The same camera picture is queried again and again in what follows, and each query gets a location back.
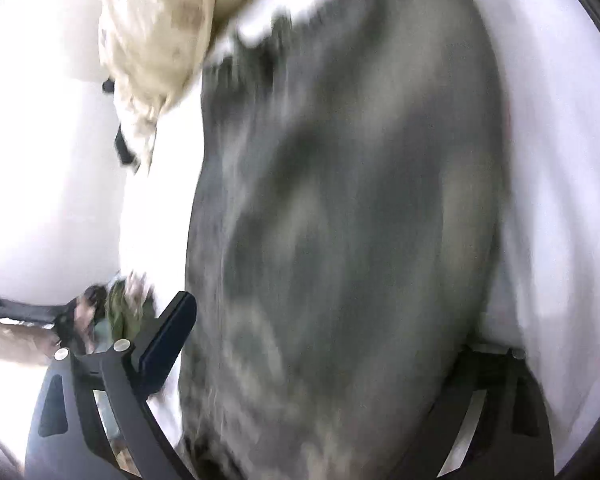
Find cream patterned duvet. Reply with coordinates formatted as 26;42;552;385
99;0;301;176

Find pile of dark clothes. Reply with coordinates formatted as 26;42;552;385
54;282;112;352

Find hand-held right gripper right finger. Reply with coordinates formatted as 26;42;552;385
395;342;556;480

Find bed with white floral sheet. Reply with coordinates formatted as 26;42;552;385
117;0;600;466

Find dark curtain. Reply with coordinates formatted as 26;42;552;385
0;295;77;325

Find black clothing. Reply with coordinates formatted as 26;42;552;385
102;77;142;172

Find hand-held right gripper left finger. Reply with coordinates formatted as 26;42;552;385
24;290;198;480

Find folded green pants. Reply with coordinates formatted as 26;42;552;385
105;275;157;342

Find camouflage pants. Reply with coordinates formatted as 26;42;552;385
177;0;527;480

